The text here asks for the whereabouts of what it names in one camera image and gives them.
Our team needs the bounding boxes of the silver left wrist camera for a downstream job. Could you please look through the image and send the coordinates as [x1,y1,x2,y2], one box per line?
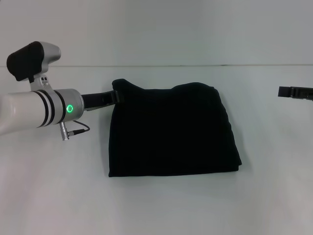
[6,41,62,93]

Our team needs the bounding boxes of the left arm cable with plug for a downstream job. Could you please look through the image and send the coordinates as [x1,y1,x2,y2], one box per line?
[60,119,91,142]

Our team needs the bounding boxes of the black t-shirt with FREE print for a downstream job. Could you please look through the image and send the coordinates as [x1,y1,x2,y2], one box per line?
[108,78,243,178]

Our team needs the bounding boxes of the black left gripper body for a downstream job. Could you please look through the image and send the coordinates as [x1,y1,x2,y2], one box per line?
[81,91,113,112]

